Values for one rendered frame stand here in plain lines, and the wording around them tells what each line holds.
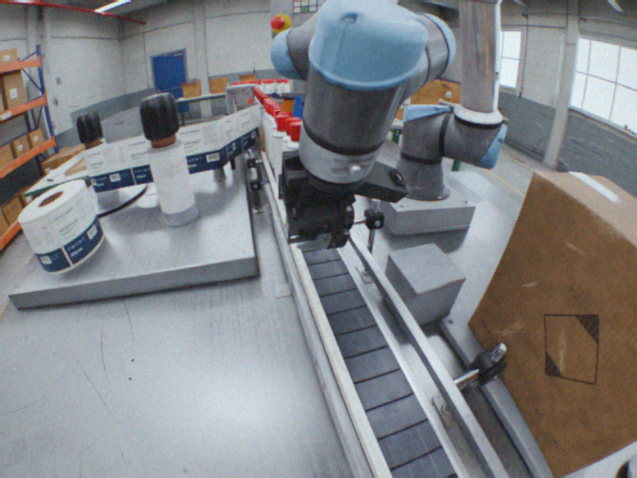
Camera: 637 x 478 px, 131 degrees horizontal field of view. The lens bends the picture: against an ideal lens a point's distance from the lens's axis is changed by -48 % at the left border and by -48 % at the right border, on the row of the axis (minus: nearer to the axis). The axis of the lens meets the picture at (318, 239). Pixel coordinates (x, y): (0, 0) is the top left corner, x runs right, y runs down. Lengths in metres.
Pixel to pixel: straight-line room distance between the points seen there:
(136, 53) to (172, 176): 8.71
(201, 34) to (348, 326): 8.44
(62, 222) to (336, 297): 0.58
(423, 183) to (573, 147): 5.58
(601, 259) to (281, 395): 0.41
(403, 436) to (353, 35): 0.36
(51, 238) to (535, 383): 0.88
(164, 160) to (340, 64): 0.49
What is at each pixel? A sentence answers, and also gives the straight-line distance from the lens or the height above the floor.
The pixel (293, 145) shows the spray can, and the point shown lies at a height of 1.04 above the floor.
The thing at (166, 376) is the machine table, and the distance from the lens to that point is 0.46.
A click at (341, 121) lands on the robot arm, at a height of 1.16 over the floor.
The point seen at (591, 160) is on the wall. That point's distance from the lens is 5.97.
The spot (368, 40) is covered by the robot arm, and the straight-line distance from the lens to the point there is 0.17.
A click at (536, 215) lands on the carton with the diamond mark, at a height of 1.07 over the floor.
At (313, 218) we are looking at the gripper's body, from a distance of 0.31.
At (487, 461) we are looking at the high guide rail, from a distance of 0.27.
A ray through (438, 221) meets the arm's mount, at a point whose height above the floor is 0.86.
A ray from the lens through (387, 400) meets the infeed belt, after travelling 0.35.
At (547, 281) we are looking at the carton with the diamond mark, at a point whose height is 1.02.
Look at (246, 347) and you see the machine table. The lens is 0.44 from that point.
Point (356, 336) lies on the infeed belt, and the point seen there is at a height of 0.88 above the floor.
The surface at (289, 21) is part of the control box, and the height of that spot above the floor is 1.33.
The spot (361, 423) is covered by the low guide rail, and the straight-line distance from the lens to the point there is 0.30.
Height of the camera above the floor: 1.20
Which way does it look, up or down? 35 degrees down
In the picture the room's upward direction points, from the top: straight up
